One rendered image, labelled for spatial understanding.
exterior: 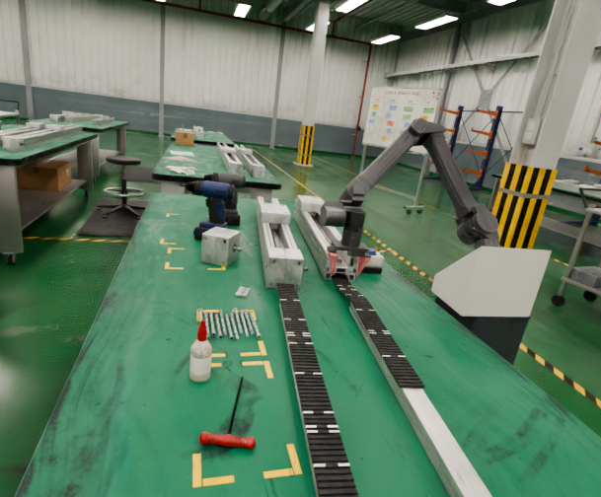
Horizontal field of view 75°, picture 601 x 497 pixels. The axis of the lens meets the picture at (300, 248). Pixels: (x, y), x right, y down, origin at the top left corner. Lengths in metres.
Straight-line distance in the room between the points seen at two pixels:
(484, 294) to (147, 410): 0.91
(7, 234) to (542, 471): 3.24
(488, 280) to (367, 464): 0.70
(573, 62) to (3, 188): 4.53
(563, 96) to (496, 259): 3.23
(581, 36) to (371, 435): 4.04
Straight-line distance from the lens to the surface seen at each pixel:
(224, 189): 1.44
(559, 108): 4.33
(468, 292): 1.20
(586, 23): 4.44
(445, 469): 0.68
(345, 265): 1.28
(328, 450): 0.63
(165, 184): 2.99
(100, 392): 0.77
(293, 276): 1.14
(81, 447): 0.69
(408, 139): 1.39
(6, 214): 3.37
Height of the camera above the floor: 1.25
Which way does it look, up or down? 18 degrees down
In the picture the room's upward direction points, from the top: 8 degrees clockwise
